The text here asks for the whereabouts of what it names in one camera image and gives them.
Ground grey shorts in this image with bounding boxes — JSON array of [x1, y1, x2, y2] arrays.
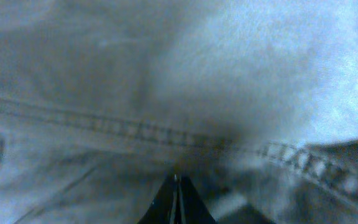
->
[[0, 1, 358, 223]]

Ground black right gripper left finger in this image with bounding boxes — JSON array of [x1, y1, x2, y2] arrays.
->
[[138, 175, 177, 224]]

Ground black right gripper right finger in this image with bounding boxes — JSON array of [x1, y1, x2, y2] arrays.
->
[[177, 176, 217, 224]]

